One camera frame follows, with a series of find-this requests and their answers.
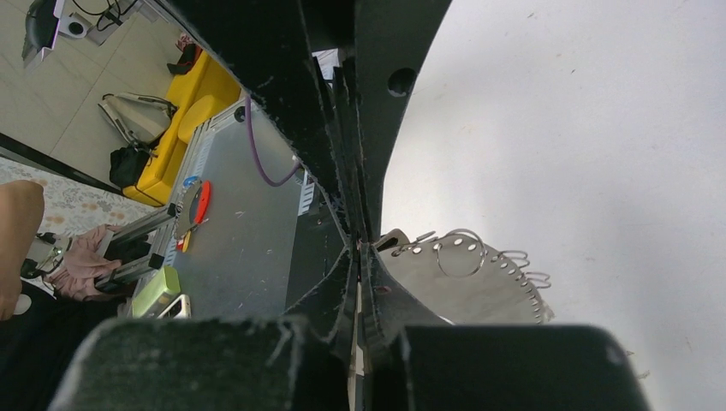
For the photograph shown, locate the person's forearm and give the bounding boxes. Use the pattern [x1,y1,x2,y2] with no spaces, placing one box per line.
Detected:
[1,180,45,320]

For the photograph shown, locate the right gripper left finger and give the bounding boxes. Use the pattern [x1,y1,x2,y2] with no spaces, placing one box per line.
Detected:
[51,249,351,410]

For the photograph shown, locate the yellow sofa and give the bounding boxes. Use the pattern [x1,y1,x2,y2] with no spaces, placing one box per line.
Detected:
[122,51,241,206]

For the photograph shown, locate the red and blue key tags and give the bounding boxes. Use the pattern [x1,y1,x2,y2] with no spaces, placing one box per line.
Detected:
[174,176,211,253]

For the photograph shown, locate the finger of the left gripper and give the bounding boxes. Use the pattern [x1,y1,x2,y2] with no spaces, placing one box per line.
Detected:
[164,1,354,233]
[353,1,450,239]

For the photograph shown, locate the green box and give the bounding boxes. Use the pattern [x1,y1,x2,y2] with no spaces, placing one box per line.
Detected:
[131,265,181,319]

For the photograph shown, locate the grey backpack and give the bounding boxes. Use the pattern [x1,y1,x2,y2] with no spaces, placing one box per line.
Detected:
[98,92,178,149]

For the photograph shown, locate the black bag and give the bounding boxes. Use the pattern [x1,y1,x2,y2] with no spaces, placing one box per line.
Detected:
[109,146,151,188]

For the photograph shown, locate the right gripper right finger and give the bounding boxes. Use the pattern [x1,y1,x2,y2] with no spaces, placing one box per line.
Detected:
[361,247,649,410]

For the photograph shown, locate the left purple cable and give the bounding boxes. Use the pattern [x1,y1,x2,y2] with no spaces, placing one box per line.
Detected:
[243,95,303,188]

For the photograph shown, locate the pink cloth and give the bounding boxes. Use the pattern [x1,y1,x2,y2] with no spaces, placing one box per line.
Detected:
[45,224,122,301]

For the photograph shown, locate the right white cable duct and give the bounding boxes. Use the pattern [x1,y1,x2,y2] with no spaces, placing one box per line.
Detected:
[298,170,316,216]

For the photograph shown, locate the white desk device with cables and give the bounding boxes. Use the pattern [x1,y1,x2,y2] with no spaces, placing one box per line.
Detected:
[21,0,146,71]

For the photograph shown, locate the aluminium profile stand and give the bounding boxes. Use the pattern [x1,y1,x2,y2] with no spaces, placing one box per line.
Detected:
[94,204,177,294]

